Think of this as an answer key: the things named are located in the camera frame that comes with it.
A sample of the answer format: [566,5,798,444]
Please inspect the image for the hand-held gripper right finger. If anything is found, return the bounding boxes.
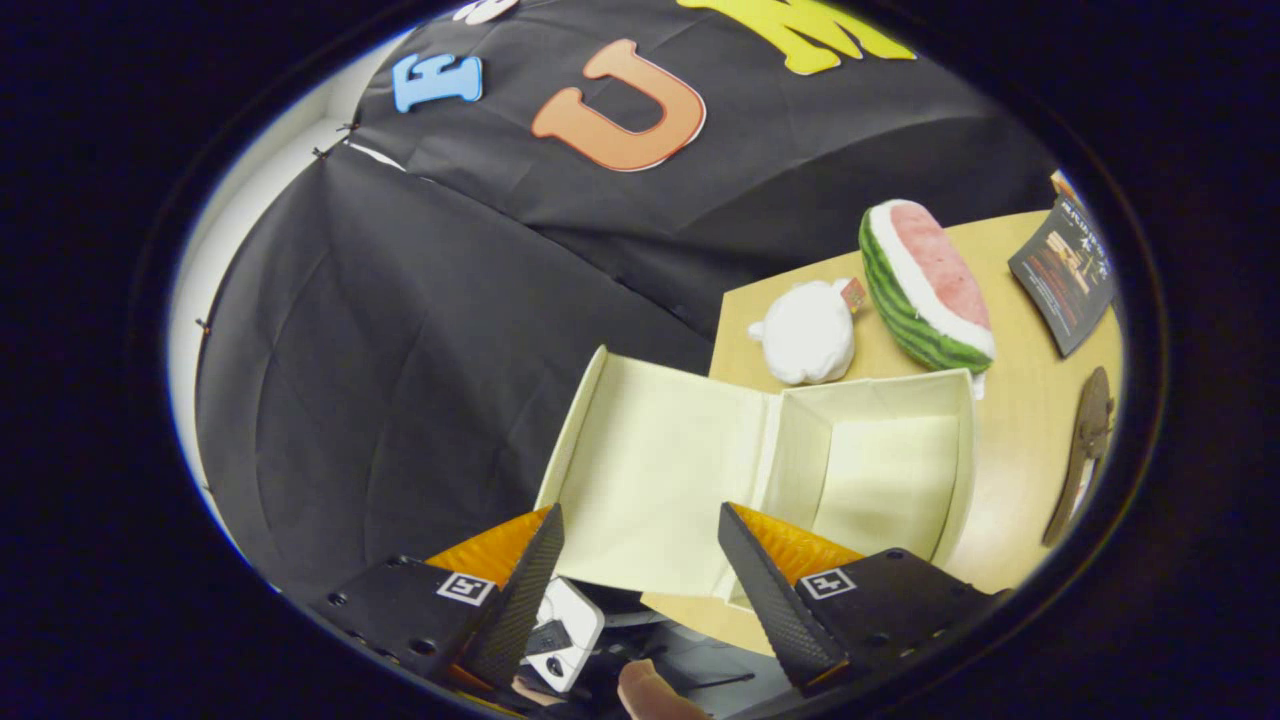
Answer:
[717,502,1001,699]

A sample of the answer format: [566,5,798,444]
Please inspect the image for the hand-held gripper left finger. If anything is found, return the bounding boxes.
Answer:
[310,503,566,696]

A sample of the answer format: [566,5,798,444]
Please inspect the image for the cream fabric storage box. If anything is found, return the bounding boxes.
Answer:
[535,345,979,611]

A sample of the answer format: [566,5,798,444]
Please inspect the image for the brown fuzzy shoe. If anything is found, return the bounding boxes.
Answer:
[1042,365,1116,548]

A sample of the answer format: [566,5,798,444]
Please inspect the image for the white handheld device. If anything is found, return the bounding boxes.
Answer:
[520,577,606,694]

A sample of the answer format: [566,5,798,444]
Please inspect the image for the white plush toy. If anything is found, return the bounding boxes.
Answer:
[748,278,869,387]

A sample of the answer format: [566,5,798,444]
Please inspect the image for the watermelon slice plush toy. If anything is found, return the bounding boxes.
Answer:
[858,198,997,401]

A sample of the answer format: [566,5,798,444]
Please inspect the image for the black cover book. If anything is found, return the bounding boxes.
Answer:
[1008,195,1118,358]

